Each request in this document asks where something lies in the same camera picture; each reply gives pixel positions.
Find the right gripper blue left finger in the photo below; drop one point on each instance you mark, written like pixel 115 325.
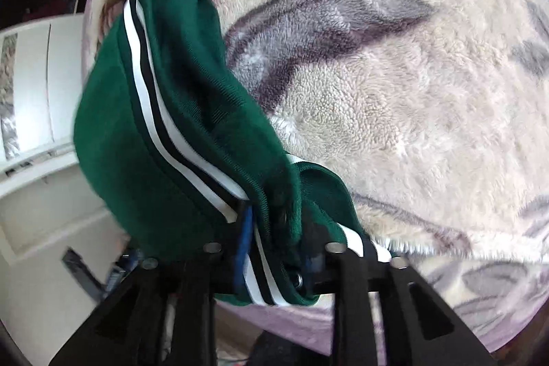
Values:
pixel 218 269

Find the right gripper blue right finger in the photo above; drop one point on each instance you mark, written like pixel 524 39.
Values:
pixel 341 268

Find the green varsity jacket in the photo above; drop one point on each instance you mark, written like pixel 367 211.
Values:
pixel 174 145

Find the white sliding wardrobe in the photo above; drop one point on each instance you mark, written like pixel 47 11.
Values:
pixel 46 203

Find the floral bed blanket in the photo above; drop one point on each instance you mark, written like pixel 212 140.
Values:
pixel 435 115

